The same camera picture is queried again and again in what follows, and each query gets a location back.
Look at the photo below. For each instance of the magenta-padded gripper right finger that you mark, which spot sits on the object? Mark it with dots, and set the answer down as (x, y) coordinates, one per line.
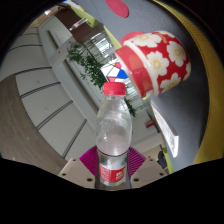
(146, 170)

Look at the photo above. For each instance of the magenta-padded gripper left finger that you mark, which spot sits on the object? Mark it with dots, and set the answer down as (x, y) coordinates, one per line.
(75, 170)

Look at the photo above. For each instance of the clear red-capped water bottle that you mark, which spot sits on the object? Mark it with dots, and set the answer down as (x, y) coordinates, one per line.
(113, 133)

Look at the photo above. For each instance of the dark grey stool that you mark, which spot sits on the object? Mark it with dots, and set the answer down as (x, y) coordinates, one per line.
(162, 160)

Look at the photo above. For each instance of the red fire extinguisher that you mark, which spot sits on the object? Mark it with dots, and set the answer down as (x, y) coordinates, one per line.
(150, 123)

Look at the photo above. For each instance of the red white blue cube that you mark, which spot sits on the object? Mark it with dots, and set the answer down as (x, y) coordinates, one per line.
(115, 71)

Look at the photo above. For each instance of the row of potted green plants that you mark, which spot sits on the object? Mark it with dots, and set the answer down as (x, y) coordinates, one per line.
(90, 66)

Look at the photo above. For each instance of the red floral mug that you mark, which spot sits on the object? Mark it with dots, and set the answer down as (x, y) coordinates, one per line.
(160, 63)

